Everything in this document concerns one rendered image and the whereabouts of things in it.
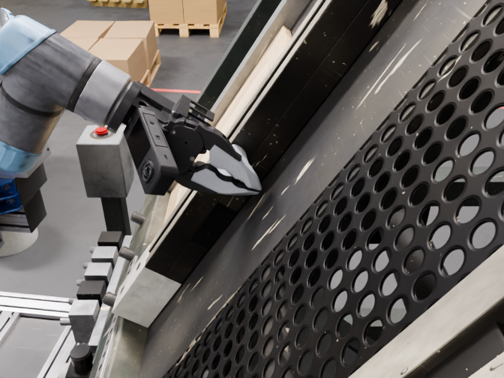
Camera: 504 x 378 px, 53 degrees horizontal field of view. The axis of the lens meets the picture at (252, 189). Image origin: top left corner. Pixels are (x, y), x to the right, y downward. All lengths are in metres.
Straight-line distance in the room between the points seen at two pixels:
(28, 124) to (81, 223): 2.13
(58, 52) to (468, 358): 0.55
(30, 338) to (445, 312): 1.80
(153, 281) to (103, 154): 0.67
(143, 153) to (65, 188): 2.51
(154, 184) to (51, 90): 0.17
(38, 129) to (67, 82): 0.08
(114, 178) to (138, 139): 0.88
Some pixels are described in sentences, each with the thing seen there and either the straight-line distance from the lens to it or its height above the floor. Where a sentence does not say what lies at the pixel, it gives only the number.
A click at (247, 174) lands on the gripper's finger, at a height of 1.24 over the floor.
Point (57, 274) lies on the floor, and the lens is 2.51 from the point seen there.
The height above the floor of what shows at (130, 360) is 0.89.
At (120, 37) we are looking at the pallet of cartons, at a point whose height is 0.40.
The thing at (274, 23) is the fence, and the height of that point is 1.30.
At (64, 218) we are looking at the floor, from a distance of 2.86.
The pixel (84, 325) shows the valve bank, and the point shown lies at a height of 0.73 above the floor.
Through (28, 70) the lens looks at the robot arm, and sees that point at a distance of 0.66.
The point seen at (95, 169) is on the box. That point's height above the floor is 0.85.
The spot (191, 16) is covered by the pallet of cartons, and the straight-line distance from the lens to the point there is 5.69.
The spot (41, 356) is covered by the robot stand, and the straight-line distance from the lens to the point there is 1.90.
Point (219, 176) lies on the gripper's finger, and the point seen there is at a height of 1.23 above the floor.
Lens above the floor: 1.58
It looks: 33 degrees down
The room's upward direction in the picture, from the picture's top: straight up
